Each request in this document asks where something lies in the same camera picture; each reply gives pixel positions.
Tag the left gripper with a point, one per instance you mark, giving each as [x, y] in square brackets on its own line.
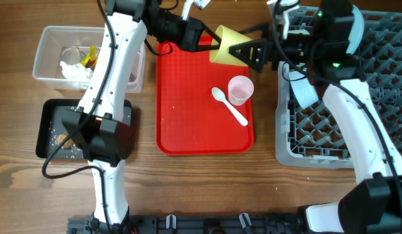
[194, 36]

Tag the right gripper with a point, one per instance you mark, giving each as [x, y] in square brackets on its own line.
[262, 57]

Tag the yellow plastic cup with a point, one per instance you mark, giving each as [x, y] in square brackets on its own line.
[226, 45]

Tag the white plastic spoon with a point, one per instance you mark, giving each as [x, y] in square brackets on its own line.
[220, 96]

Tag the pink plastic cup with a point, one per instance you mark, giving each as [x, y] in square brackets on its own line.
[240, 89]

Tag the light blue bowl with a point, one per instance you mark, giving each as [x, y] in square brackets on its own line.
[304, 92]

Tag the light blue plate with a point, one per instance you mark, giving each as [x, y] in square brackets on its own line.
[357, 31]

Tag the yellow silver foil wrapper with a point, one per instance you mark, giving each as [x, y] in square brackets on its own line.
[88, 60]

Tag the white napkin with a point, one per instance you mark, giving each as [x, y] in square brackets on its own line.
[77, 75]

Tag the brown food lump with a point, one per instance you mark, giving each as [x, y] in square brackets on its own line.
[67, 143]

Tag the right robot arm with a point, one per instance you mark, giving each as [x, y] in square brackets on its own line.
[326, 58]

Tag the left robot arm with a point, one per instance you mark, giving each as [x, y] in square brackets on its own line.
[96, 125]

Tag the grey dishwasher rack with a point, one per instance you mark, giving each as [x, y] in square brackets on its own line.
[310, 137]

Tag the clear plastic waste bin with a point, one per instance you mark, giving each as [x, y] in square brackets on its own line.
[69, 44]

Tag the black food waste tray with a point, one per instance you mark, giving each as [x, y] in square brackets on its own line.
[51, 127]

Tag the red serving tray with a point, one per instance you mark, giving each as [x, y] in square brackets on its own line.
[189, 121]

